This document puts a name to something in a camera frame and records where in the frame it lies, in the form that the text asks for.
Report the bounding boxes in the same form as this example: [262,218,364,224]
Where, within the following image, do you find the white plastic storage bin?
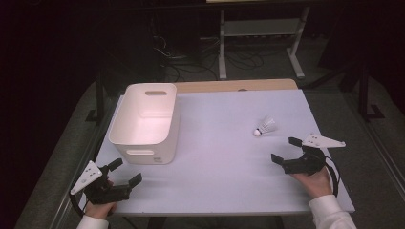
[108,82,181,166]

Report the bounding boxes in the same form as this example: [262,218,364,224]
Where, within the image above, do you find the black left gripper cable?
[69,192,86,218]

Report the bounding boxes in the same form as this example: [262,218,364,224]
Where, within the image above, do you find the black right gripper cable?
[324,155,341,197]

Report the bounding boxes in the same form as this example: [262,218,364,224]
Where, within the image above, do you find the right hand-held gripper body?
[282,133,347,177]

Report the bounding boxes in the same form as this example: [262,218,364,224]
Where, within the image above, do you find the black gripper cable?
[69,192,86,218]
[324,155,341,197]

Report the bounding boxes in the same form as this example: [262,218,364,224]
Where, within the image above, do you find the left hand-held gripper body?
[70,160,133,205]

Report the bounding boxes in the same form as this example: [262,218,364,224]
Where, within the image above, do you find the black metal stand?
[84,72,109,126]
[339,62,387,122]

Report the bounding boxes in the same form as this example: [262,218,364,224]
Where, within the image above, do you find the black floor cables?
[152,33,266,82]

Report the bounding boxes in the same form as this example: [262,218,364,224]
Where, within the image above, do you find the white feather shuttlecock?
[252,115,279,137]

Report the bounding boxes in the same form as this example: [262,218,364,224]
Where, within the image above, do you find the white metal desk frame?
[217,6,311,80]

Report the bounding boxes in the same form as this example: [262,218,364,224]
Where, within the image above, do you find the person's left hand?
[83,201,117,220]

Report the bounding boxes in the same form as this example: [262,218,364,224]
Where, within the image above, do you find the person's right hand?
[290,167,334,199]

